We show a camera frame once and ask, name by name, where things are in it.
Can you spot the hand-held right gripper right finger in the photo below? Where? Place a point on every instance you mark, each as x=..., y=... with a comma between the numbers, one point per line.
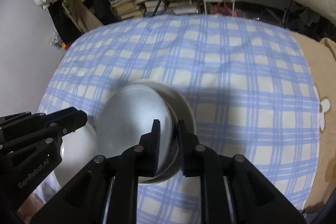
x=183, y=150

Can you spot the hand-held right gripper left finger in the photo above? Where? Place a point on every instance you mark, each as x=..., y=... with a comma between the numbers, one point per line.
x=157, y=150

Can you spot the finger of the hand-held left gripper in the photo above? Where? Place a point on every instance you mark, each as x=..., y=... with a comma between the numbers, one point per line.
x=18, y=121
x=71, y=119

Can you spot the large plain white bowl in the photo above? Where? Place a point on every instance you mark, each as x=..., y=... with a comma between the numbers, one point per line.
x=76, y=155

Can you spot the medium red-patterned bowl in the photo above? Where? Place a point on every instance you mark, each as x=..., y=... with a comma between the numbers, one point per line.
x=131, y=121

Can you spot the plastic bag with yellow contents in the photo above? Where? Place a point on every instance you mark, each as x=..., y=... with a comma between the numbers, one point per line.
x=59, y=41

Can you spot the blue plaid blanket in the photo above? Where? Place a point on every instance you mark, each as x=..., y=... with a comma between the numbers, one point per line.
x=223, y=69

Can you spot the black hanging garment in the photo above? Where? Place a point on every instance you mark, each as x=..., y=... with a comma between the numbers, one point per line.
x=63, y=22

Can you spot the beige hanging garment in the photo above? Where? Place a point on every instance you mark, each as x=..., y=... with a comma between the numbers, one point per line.
x=81, y=8

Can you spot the stack of worn books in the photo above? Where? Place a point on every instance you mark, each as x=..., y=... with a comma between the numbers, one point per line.
x=127, y=6

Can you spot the pink plastic item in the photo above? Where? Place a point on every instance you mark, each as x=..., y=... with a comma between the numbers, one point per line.
x=225, y=9

